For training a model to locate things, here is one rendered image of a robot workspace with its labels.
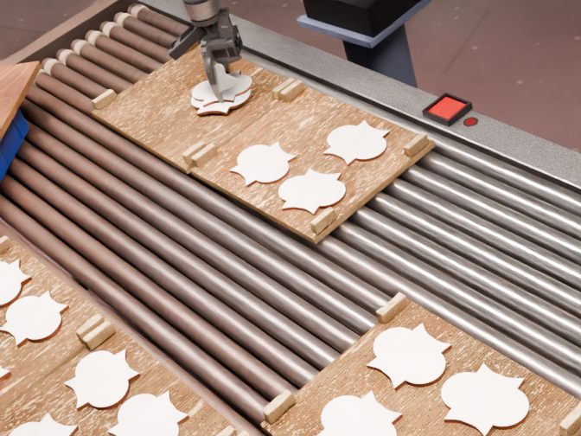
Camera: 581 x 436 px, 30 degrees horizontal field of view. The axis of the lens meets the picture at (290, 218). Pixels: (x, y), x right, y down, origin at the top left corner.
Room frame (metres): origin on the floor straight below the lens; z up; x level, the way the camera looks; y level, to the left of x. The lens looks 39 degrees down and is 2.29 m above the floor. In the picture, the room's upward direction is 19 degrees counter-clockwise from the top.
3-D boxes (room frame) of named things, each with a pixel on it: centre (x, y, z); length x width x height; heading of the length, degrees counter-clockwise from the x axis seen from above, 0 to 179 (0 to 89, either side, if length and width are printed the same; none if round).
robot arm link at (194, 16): (2.18, 0.03, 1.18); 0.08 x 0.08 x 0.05
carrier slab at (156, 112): (2.21, 0.13, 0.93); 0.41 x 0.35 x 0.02; 29
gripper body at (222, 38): (2.17, 0.03, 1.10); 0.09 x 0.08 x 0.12; 73
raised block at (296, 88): (2.09, -0.10, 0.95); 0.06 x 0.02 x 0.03; 120
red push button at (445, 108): (1.86, -0.39, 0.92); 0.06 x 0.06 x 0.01; 29
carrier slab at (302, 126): (1.85, -0.08, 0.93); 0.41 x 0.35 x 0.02; 30
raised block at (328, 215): (1.61, -0.06, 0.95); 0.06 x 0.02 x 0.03; 120
